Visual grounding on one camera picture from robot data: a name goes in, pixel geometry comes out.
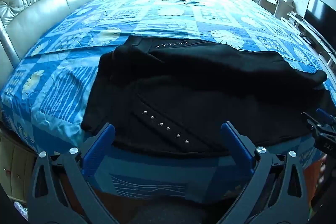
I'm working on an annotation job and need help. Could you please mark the white television cabinet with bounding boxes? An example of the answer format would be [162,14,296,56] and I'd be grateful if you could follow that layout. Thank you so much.
[281,11,336,69]

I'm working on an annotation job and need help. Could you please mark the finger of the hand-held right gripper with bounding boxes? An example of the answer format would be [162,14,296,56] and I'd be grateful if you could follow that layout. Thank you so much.
[316,108,336,127]
[301,112,324,136]

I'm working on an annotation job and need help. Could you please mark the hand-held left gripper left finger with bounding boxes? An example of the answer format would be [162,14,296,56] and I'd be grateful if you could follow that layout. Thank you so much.
[28,123,124,224]

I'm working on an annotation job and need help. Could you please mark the person's right hand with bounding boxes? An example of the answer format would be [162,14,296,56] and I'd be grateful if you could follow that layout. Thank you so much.
[316,154,332,189]

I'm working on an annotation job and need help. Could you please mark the black flat television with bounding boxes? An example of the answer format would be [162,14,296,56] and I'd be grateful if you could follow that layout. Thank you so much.
[303,0,336,46]

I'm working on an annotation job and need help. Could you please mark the wooden bedside cabinet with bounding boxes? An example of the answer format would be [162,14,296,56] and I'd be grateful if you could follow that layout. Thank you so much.
[0,130,37,203]

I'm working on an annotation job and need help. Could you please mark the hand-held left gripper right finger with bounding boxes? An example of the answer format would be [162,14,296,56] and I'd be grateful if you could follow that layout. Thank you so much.
[220,122,315,224]

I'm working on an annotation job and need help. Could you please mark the black studded pants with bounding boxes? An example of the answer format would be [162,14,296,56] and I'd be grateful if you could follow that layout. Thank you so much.
[81,35,336,157]

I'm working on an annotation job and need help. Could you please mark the beige tufted leather headboard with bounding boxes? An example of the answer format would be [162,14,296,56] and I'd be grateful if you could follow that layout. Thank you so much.
[0,0,113,75]

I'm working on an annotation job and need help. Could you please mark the blue printed bed sheet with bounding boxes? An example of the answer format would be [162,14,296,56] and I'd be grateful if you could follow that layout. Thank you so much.
[0,0,336,201]

